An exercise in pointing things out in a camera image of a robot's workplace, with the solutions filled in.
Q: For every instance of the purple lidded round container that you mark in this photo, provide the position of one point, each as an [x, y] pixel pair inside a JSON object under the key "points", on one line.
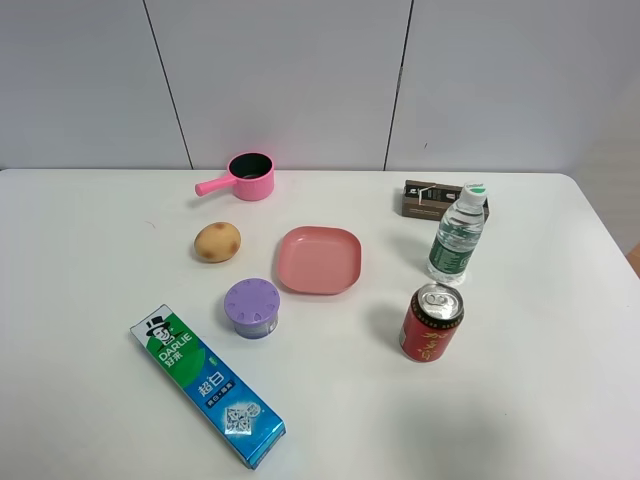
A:
{"points": [[252, 306]]}

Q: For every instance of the pink square plate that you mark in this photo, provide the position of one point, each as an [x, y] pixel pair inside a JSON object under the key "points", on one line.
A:
{"points": [[319, 260]]}

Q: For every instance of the brown potato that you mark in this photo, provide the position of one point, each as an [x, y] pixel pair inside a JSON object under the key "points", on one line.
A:
{"points": [[217, 242]]}

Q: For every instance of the clear water bottle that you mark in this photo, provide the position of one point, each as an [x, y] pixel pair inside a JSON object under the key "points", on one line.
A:
{"points": [[458, 235]]}

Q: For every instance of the pink toy saucepan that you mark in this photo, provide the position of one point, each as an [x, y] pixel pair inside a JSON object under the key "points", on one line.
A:
{"points": [[249, 175]]}

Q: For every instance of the red drink can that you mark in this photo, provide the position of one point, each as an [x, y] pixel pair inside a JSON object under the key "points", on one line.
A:
{"points": [[434, 313]]}

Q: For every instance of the Darlie toothpaste box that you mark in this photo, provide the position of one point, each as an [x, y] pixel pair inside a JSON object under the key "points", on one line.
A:
{"points": [[247, 424]]}

